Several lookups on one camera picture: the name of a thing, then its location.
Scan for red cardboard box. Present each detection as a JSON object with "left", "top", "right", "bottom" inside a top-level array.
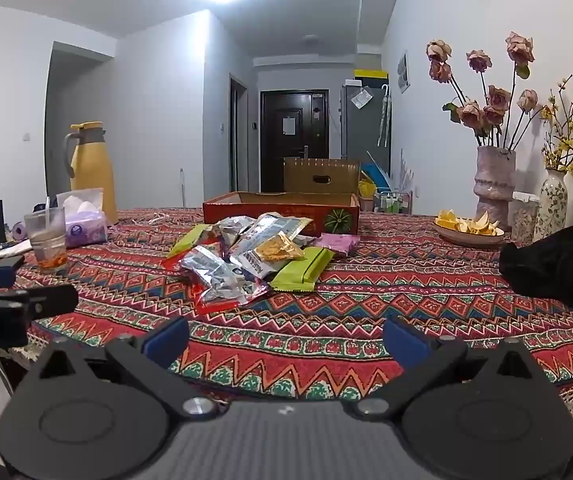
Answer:
[{"left": 203, "top": 191, "right": 360, "bottom": 236}]

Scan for white cable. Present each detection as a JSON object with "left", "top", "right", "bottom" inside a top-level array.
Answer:
[{"left": 130, "top": 211, "right": 168, "bottom": 227}]

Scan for bowl of orange peels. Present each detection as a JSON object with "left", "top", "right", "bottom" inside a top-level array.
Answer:
[{"left": 433, "top": 220, "right": 506, "bottom": 247}]

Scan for yellow flower branches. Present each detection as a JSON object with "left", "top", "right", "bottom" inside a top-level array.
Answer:
[{"left": 539, "top": 76, "right": 573, "bottom": 177}]

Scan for framed wall picture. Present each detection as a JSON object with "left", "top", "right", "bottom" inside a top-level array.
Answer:
[{"left": 397, "top": 51, "right": 411, "bottom": 95}]

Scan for yellow thermos jug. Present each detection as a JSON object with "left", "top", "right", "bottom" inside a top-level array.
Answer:
[{"left": 64, "top": 121, "right": 120, "bottom": 226}]

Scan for grey side door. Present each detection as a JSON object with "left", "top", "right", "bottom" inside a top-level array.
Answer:
[{"left": 229, "top": 74, "right": 250, "bottom": 192}]

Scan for grey refrigerator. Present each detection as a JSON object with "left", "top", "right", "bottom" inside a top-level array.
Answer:
[{"left": 341, "top": 82, "right": 391, "bottom": 166}]

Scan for floral white vase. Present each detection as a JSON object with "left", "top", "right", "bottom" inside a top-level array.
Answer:
[{"left": 533, "top": 169, "right": 568, "bottom": 241}]

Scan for pink snack packet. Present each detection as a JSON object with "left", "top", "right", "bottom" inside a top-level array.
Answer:
[{"left": 315, "top": 232, "right": 359, "bottom": 259}]

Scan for pink ceramic vase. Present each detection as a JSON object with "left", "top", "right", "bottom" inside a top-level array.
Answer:
[{"left": 473, "top": 146, "right": 517, "bottom": 233}]

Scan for dark entrance door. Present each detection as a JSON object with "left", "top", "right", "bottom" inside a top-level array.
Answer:
[{"left": 260, "top": 90, "right": 329, "bottom": 193}]

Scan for wire rack with bottles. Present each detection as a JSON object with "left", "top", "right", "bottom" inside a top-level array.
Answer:
[{"left": 373, "top": 187, "right": 414, "bottom": 212}]

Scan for pile of silver snack packets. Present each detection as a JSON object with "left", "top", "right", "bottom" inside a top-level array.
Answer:
[{"left": 179, "top": 214, "right": 315, "bottom": 317}]

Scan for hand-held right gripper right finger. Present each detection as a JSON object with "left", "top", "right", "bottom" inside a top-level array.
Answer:
[{"left": 356, "top": 316, "right": 559, "bottom": 421}]

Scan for folded umbrella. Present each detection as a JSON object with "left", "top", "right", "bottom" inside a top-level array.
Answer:
[{"left": 376, "top": 85, "right": 393, "bottom": 147}]

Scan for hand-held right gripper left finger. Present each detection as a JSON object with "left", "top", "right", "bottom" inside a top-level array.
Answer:
[{"left": 26, "top": 316, "right": 217, "bottom": 418}]

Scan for yellow and black box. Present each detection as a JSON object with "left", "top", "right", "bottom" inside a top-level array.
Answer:
[{"left": 353, "top": 68, "right": 389, "bottom": 86}]

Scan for bunch of dried pink roses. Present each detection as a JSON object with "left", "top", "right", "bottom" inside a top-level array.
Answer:
[{"left": 426, "top": 31, "right": 539, "bottom": 151}]

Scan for yellow cracker packet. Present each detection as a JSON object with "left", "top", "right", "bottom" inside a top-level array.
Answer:
[{"left": 256, "top": 232, "right": 306, "bottom": 263}]

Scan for clear storage jar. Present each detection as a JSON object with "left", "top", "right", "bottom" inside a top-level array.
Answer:
[{"left": 511, "top": 191, "right": 539, "bottom": 243}]

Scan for purple tissue pack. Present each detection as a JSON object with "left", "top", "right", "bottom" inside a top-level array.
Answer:
[{"left": 56, "top": 187, "right": 110, "bottom": 248}]

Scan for blue bag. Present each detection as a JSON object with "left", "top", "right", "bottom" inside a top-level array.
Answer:
[{"left": 366, "top": 150, "right": 393, "bottom": 192}]

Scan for glass cup with straw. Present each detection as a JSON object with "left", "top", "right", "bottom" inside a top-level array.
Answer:
[{"left": 24, "top": 206, "right": 67, "bottom": 273}]

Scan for black cloth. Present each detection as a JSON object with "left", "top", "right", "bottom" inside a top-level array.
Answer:
[{"left": 499, "top": 215, "right": 573, "bottom": 318}]

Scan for patterned red tablecloth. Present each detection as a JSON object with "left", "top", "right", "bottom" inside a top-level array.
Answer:
[{"left": 0, "top": 207, "right": 573, "bottom": 448}]

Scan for green snack packet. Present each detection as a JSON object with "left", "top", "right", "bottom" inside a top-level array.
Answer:
[
  {"left": 168, "top": 224, "right": 212, "bottom": 259},
  {"left": 270, "top": 246, "right": 335, "bottom": 292}
]

